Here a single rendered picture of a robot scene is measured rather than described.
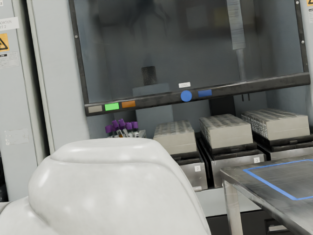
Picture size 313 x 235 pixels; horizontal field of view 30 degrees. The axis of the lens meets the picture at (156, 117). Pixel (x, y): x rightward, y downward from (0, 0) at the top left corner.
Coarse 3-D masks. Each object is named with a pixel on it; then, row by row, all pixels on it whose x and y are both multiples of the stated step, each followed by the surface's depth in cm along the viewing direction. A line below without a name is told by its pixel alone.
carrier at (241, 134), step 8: (216, 128) 158; (224, 128) 157; (232, 128) 157; (240, 128) 156; (248, 128) 156; (216, 136) 157; (224, 136) 157; (232, 136) 157; (240, 136) 157; (248, 136) 157; (216, 144) 157; (224, 144) 157; (232, 144) 157; (240, 144) 157
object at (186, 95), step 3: (186, 90) 154; (183, 93) 154; (186, 93) 154; (189, 93) 154; (183, 96) 154; (186, 96) 154; (189, 96) 154; (183, 99) 154; (186, 99) 154; (189, 99) 154
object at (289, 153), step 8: (264, 144) 164; (288, 144) 164; (296, 144) 150; (304, 144) 149; (312, 144) 149; (264, 152) 159; (272, 152) 149; (280, 152) 149; (288, 152) 149; (296, 152) 149; (304, 152) 149; (312, 152) 149
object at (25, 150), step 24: (0, 0) 157; (24, 0) 165; (24, 24) 161; (0, 48) 158; (24, 48) 158; (0, 72) 158; (24, 72) 158; (0, 96) 159; (24, 96) 159; (0, 120) 159; (24, 120) 159; (0, 144) 160; (24, 144) 159; (48, 144) 170; (24, 168) 160; (24, 192) 160
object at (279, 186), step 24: (240, 168) 123; (264, 168) 118; (288, 168) 114; (312, 168) 111; (240, 192) 108; (264, 192) 95; (288, 192) 93; (312, 192) 90; (288, 216) 78; (312, 216) 76
